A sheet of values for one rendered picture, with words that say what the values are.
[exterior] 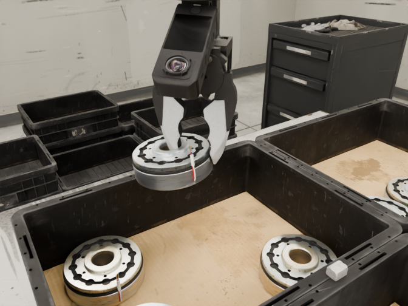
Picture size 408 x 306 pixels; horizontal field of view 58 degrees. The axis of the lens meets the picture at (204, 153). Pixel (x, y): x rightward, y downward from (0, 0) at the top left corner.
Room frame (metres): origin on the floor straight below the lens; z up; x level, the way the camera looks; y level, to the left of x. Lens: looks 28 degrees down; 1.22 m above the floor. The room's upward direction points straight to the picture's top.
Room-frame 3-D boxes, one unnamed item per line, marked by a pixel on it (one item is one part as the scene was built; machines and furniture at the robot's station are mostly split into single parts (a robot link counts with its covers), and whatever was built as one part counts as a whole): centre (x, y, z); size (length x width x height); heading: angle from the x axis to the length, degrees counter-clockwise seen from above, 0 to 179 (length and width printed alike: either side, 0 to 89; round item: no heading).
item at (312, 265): (0.37, -0.13, 0.86); 0.05 x 0.05 x 0.01
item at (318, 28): (2.06, -0.58, 0.88); 0.25 x 0.19 x 0.03; 125
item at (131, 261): (0.37, 0.13, 0.86); 0.10 x 0.10 x 0.01
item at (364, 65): (2.06, -0.72, 0.45); 0.60 x 0.45 x 0.90; 125
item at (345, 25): (2.17, -0.79, 0.88); 0.29 x 0.22 x 0.03; 125
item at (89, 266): (0.37, 0.13, 0.86); 0.05 x 0.05 x 0.01
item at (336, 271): (0.28, -0.14, 0.94); 0.02 x 0.01 x 0.01; 123
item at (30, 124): (1.66, 0.65, 0.37); 0.40 x 0.30 x 0.45; 125
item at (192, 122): (1.56, 0.09, 0.37); 0.40 x 0.30 x 0.45; 125
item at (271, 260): (0.37, -0.13, 0.86); 0.10 x 0.10 x 0.01
